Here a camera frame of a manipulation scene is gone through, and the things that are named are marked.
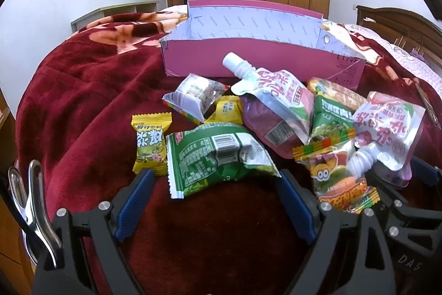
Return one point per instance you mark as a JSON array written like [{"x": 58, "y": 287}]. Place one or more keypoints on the orange rice cracker packet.
[{"x": 345, "y": 94}]

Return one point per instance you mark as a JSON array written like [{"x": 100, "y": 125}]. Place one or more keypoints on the pink cardboard box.
[{"x": 241, "y": 60}]

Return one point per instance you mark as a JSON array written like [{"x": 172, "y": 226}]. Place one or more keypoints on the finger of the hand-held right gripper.
[
  {"x": 397, "y": 212},
  {"x": 426, "y": 171}
]

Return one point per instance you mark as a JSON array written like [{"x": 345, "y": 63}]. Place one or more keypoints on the clear packet striped edges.
[{"x": 193, "y": 98}]

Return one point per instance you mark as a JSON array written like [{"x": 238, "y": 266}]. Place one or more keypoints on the red floral blanket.
[{"x": 86, "y": 101}]

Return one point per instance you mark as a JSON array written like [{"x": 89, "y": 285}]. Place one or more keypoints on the dark wooden headboard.
[{"x": 397, "y": 25}]

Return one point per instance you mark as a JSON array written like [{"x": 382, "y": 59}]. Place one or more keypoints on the pink patterned bed sheet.
[{"x": 428, "y": 70}]

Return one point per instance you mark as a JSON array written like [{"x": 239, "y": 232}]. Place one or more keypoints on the green pea snack packet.
[{"x": 331, "y": 122}]

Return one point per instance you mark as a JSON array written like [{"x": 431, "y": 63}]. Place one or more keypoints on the purple pink snack packet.
[{"x": 266, "y": 132}]

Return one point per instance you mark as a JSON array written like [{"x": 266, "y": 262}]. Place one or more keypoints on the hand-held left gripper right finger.
[{"x": 298, "y": 208}]

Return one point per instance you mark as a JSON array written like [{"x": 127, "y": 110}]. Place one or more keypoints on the small yellow snack packet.
[{"x": 229, "y": 110}]

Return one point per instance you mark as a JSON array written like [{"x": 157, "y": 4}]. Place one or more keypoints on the colourful gummy candy packet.
[{"x": 335, "y": 177}]

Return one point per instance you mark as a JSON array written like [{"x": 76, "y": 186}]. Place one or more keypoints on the pink jelly pouch white spout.
[
  {"x": 390, "y": 129},
  {"x": 279, "y": 91}
]

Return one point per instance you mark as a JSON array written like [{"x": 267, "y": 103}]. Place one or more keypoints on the metal spring clip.
[{"x": 34, "y": 191}]

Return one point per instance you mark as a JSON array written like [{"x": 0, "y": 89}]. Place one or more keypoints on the low pale shelf cabinet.
[{"x": 114, "y": 13}]

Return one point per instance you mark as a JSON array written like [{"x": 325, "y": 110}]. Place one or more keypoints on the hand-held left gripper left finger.
[{"x": 133, "y": 208}]

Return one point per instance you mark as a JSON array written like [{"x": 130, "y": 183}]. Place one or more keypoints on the large green snack packet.
[{"x": 207, "y": 163}]

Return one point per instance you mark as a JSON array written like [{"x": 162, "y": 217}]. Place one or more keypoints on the yellow candy packet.
[{"x": 150, "y": 146}]

